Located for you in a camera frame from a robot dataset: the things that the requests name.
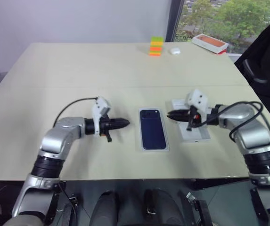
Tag white and orange box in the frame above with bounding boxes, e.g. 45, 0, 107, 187
191, 33, 229, 55

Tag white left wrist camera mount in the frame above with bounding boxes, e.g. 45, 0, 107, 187
91, 96, 113, 137

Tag white phone box tray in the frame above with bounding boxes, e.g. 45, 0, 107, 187
134, 106, 171, 153

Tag green orange block stack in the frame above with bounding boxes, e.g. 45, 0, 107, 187
148, 35, 164, 57

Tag dark window frame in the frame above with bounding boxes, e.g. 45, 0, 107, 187
166, 0, 185, 43

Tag dark blue smartphone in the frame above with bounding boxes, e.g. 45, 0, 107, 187
139, 108, 168, 150

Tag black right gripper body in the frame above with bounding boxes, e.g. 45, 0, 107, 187
186, 105, 202, 131

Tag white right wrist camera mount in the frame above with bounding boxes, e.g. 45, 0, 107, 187
185, 89, 210, 125

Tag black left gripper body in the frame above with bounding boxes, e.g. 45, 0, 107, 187
99, 117, 114, 143

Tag white phone box lid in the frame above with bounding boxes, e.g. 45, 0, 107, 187
171, 98, 212, 143

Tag dark rounded shape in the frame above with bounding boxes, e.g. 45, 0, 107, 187
92, 190, 126, 226

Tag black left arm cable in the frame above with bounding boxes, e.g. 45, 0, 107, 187
54, 97, 98, 126

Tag black office chair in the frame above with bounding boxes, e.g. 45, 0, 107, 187
233, 16, 270, 137

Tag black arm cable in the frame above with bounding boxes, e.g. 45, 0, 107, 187
203, 101, 265, 142
54, 97, 98, 126

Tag black bracket with clip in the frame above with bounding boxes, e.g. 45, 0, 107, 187
186, 192, 213, 226

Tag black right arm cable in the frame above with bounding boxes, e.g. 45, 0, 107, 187
203, 101, 265, 142

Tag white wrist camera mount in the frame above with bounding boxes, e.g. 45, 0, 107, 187
91, 96, 113, 137
185, 89, 210, 125

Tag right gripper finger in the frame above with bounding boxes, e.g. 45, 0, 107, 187
168, 115, 192, 122
167, 109, 192, 116

